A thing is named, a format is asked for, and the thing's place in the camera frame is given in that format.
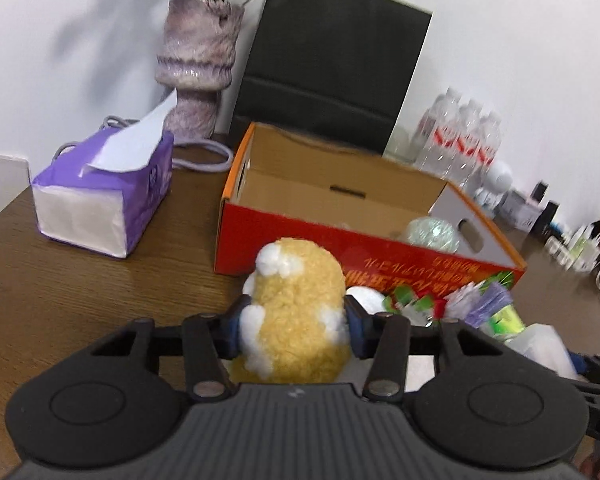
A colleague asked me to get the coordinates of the clear plastic container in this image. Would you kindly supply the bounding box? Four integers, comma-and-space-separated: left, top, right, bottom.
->
509, 324, 579, 377

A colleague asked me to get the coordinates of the tall black case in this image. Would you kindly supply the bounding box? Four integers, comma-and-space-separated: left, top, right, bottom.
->
530, 201, 561, 239

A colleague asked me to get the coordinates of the white robot figure speaker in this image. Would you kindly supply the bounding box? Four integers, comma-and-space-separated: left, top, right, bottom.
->
472, 159, 514, 211

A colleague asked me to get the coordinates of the red artificial flower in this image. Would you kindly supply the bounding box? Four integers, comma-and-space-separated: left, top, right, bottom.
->
382, 280, 450, 326

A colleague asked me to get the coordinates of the crumpled clear plastic bag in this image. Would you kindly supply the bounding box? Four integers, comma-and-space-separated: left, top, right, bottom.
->
397, 216, 461, 253

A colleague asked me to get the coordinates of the purple cloth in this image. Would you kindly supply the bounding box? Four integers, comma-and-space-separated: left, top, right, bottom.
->
446, 272, 514, 330

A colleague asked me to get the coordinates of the black paper bag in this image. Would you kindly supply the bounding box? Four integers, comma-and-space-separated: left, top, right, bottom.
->
228, 0, 433, 156

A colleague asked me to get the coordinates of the white box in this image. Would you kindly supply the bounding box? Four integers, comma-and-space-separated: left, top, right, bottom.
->
0, 152, 31, 233

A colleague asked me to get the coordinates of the green carton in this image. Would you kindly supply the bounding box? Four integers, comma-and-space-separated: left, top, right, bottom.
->
481, 305, 527, 343

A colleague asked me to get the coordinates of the purple tissue pack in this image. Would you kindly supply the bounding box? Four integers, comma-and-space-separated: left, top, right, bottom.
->
31, 89, 177, 260

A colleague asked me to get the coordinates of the grey purple cable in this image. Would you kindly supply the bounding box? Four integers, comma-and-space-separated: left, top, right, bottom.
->
55, 115, 235, 172

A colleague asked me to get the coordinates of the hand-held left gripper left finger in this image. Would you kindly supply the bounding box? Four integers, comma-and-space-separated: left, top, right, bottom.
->
87, 295, 253, 403

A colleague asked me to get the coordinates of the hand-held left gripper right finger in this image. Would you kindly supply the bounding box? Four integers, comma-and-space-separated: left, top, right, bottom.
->
342, 295, 506, 403

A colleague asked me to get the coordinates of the white round cap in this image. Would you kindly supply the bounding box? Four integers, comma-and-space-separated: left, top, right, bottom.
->
345, 285, 387, 314

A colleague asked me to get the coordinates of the purple mottled ceramic vase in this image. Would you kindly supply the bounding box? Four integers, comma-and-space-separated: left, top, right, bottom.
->
155, 0, 246, 142

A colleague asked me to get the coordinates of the red cardboard box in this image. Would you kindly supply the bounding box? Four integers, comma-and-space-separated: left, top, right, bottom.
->
214, 121, 528, 306

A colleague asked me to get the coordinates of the clear water bottle red label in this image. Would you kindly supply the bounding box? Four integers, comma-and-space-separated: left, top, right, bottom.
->
467, 110, 504, 182
442, 99, 485, 186
415, 87, 463, 176

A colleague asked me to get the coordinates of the yellow and white plush toy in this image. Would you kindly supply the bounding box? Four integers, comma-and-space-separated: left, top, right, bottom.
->
228, 237, 353, 386

